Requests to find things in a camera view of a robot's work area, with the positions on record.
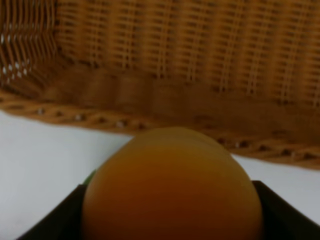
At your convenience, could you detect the green lime fruit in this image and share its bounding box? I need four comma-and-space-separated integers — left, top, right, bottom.
83, 170, 96, 185

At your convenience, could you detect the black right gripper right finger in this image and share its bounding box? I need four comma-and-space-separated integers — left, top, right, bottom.
252, 180, 320, 240

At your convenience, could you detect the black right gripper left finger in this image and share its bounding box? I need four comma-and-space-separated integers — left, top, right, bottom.
18, 184, 87, 240

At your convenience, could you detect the orange wicker basket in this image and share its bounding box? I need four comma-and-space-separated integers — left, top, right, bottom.
0, 0, 320, 170

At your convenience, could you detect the red yellow apple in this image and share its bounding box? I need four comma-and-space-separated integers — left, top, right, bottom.
81, 128, 264, 240

